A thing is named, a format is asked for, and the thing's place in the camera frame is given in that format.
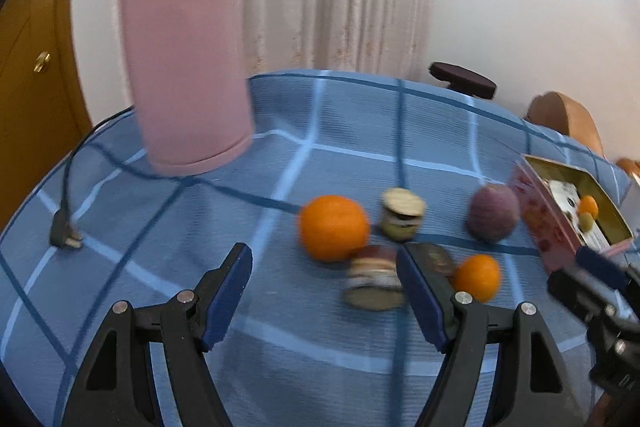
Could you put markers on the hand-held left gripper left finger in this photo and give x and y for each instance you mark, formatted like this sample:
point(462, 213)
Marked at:
point(231, 292)

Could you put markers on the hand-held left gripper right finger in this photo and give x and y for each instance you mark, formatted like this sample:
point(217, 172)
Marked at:
point(420, 294)

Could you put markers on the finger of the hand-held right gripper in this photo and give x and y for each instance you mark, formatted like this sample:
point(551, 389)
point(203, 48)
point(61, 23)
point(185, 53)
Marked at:
point(600, 264)

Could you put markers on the small orange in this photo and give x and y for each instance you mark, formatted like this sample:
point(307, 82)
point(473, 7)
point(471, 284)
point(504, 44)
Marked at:
point(477, 278)

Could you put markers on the pink floral tin box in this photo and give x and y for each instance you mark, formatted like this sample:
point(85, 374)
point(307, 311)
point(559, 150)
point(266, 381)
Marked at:
point(542, 217)

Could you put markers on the large orange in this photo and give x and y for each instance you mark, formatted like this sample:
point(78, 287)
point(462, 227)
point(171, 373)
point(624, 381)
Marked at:
point(334, 229)

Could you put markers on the purple round fruit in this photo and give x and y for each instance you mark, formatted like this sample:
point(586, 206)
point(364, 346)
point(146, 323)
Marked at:
point(492, 213)

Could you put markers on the dark oval tin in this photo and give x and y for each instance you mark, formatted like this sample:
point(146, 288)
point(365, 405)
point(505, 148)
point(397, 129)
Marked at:
point(440, 259)

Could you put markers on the small green fruit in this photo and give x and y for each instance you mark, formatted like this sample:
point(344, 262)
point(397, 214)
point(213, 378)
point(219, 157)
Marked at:
point(586, 222)

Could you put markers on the small jar with dark label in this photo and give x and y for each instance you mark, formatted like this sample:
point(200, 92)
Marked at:
point(372, 279)

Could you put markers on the tiny orange fruit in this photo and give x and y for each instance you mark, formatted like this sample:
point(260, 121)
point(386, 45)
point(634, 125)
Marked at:
point(588, 205)

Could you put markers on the white packet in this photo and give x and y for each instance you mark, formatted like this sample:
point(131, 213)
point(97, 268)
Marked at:
point(562, 194)

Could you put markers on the small jar with beige lid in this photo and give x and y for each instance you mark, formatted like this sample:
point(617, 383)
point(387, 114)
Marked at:
point(402, 214)

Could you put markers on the blue plaid tablecloth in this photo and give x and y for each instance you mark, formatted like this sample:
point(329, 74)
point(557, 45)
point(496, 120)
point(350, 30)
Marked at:
point(300, 357)

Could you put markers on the wooden chair back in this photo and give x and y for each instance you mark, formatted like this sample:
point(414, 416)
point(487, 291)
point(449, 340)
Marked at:
point(570, 117)

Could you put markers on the dark round stool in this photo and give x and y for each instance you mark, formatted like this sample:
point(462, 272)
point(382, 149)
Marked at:
point(462, 79)

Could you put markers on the pink cylindrical appliance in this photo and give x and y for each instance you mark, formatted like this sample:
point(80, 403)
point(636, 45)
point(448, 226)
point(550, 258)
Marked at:
point(185, 57)

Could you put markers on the wooden cabinet door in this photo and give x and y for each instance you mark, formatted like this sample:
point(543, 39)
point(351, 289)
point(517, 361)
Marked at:
point(30, 132)

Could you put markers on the brass door knob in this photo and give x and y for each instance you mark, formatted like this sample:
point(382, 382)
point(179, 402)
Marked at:
point(42, 62)

